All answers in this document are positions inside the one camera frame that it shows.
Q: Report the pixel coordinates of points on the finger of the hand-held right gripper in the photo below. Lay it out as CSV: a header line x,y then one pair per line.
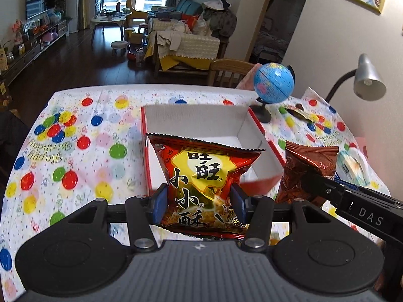
x,y
318,185

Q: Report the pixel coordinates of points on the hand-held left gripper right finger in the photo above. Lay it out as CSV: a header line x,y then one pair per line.
x,y
237,202

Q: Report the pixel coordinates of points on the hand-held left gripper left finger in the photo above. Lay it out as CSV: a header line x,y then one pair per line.
x,y
160,203

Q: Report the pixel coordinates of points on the brown snack packet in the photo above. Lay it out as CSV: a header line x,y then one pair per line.
x,y
296,166

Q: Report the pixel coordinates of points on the red yellow snack packet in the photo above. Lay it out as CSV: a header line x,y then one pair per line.
x,y
195,176

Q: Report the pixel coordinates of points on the red white cardboard box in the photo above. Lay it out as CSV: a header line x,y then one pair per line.
x,y
195,119

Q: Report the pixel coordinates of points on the white blue snack packet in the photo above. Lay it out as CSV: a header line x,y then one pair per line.
x,y
352,163

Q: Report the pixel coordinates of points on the brown yellow candy wrapper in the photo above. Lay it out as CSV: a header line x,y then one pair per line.
x,y
300,111

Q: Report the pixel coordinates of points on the balloon print tablecloth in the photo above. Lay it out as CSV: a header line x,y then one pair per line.
x,y
78,163

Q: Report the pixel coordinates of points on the small blue globe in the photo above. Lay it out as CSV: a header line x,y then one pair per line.
x,y
272,81

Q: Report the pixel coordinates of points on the silver desk lamp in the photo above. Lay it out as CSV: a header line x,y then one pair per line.
x,y
366,75

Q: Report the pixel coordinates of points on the pink cloth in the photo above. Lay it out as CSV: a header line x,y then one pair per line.
x,y
248,81

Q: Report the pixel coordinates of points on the clear water jug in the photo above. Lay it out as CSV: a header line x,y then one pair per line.
x,y
140,58

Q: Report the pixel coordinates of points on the sofa with cream yellow cover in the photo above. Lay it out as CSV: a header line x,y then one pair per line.
x,y
192,45

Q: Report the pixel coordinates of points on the round white stool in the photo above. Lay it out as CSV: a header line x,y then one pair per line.
x,y
119,45

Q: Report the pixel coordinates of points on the pile of clothes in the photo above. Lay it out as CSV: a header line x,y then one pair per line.
x,y
220,19

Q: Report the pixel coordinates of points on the white oval coffee table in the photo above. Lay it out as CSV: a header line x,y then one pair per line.
x,y
110,19

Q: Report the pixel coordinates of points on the yellow wooden child chair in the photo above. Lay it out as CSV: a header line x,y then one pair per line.
x,y
137,12

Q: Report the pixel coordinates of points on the teal armchair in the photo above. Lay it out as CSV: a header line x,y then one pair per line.
x,y
189,8

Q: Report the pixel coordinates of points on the dark wooden television cabinet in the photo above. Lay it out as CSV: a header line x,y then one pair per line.
x,y
31,50

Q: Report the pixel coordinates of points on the yellow box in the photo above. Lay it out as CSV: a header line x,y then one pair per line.
x,y
3,59

